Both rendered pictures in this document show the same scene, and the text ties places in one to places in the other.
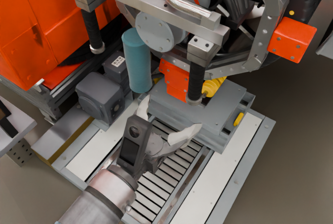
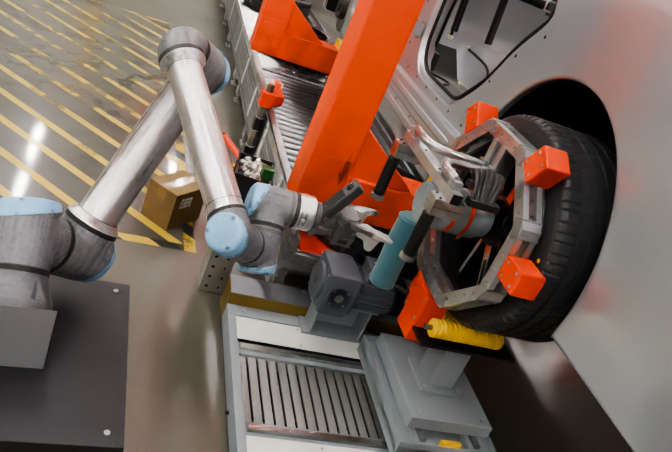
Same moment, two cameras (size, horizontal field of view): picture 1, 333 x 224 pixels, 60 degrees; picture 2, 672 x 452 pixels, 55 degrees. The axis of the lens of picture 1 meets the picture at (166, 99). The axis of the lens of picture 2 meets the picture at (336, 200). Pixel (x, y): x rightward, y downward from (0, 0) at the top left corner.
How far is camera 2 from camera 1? 1.26 m
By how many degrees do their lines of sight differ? 40
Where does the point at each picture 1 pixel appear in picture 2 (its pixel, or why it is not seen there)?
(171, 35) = not seen: hidden behind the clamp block
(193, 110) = (407, 381)
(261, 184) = not seen: outside the picture
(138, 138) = (349, 191)
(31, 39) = (337, 169)
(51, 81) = (308, 246)
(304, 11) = (546, 262)
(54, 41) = not seen: hidden behind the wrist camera
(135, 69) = (388, 247)
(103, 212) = (293, 199)
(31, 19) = (352, 155)
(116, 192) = (308, 202)
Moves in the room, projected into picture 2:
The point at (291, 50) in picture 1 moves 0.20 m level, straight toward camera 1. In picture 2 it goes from (511, 278) to (444, 264)
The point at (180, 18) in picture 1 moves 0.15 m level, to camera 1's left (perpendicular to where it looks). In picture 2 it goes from (440, 176) to (399, 148)
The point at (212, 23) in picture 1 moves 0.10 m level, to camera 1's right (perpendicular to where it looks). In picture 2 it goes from (453, 182) to (484, 203)
